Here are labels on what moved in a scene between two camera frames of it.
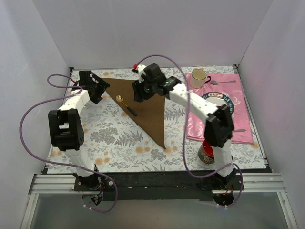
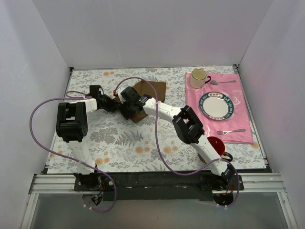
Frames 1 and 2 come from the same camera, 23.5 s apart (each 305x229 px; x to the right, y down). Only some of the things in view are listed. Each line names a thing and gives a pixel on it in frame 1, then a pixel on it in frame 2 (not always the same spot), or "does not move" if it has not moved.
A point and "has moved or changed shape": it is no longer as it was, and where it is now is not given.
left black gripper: (99, 84) to (112, 105)
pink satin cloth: (195, 123) does not move
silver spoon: (216, 82) does not move
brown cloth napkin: (150, 112) has moved or changed shape
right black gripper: (138, 91) to (124, 110)
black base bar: (175, 185) does not move
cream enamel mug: (198, 78) does not move
